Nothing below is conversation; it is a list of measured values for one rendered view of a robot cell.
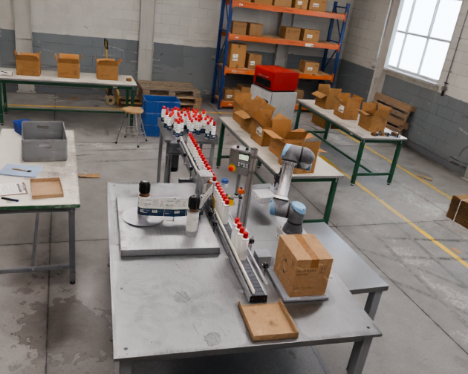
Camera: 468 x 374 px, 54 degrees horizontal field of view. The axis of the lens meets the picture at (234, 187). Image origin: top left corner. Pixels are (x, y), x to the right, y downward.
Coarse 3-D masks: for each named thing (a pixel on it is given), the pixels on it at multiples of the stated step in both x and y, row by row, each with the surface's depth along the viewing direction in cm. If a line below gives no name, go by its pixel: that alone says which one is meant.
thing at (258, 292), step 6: (228, 222) 357; (228, 228) 348; (228, 234) 339; (246, 258) 313; (246, 264) 306; (240, 270) 301; (246, 270) 300; (252, 270) 300; (252, 276) 294; (246, 282) 288; (252, 282) 288; (258, 282) 289; (258, 288) 283; (252, 294) 277; (258, 294) 278; (264, 294) 279
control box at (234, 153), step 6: (234, 150) 335; (240, 150) 334; (234, 156) 336; (234, 162) 338; (246, 162) 335; (228, 168) 341; (234, 168) 340; (240, 168) 338; (246, 168) 336; (246, 174) 338
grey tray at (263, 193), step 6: (258, 186) 405; (264, 186) 408; (270, 186) 407; (252, 192) 396; (258, 192) 400; (264, 192) 401; (270, 192) 402; (258, 198) 384; (264, 198) 381; (270, 198) 382
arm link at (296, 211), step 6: (294, 204) 337; (300, 204) 340; (288, 210) 336; (294, 210) 335; (300, 210) 334; (288, 216) 338; (294, 216) 337; (300, 216) 336; (294, 222) 338; (300, 222) 339
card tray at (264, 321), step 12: (252, 312) 269; (264, 312) 270; (276, 312) 271; (252, 324) 259; (264, 324) 260; (276, 324) 262; (288, 324) 263; (252, 336) 248; (264, 336) 248; (276, 336) 250; (288, 336) 252
